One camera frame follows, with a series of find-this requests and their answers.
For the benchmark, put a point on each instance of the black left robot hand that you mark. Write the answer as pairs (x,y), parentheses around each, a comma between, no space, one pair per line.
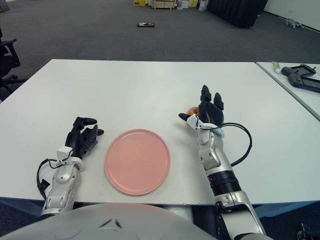
(76,140)

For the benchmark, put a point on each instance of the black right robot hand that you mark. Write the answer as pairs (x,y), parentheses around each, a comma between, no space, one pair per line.
(212,112)

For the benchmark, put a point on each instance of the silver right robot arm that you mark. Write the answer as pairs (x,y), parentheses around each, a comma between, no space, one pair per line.
(220,170)

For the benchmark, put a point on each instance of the pink round plate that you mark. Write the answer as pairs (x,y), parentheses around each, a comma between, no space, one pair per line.
(137,162)

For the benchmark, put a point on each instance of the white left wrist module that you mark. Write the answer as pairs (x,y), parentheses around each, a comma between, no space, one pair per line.
(63,153)

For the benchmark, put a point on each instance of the green white tube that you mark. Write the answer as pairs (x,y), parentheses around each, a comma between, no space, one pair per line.
(276,67)

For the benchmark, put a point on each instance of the grey robot torso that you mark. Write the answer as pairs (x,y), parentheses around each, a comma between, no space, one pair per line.
(100,222)

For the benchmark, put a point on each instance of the black handheld controller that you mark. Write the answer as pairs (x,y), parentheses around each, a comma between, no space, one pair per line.
(288,70)

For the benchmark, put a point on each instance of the black controller with screen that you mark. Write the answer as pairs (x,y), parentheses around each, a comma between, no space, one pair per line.
(298,82)

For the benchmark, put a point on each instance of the black curtain partition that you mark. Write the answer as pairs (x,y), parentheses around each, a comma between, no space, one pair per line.
(236,12)

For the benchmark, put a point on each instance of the black office chair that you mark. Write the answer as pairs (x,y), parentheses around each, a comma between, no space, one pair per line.
(6,60)

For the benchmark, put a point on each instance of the white plastic bag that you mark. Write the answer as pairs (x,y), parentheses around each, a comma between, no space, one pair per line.
(202,6)

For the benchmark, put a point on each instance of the black flat tray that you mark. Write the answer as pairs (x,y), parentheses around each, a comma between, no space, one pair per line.
(146,24)

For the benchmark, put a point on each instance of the stack of cardboard boxes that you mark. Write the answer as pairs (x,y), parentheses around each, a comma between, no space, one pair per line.
(187,4)

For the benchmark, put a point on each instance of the wooden crate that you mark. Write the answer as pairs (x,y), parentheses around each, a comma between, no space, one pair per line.
(162,4)

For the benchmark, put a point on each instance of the small grey robot dog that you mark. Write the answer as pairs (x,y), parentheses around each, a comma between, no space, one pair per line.
(294,23)

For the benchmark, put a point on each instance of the yellow box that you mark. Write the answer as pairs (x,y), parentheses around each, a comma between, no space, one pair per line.
(139,3)

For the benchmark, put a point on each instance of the black floor equipment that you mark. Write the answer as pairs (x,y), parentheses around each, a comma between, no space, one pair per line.
(303,233)

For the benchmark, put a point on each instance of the grey bin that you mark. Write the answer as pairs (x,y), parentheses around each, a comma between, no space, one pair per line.
(3,5)

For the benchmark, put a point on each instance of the blue table frame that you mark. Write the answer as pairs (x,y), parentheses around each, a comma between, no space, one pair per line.
(275,208)

